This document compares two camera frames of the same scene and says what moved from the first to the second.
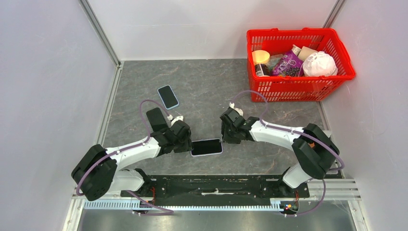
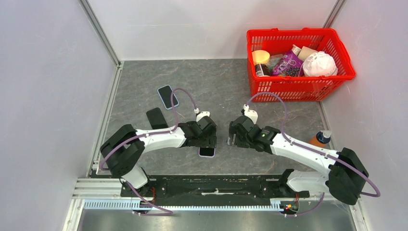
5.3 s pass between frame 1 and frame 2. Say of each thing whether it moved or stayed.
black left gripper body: moved
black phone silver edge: stayed
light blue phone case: stayed
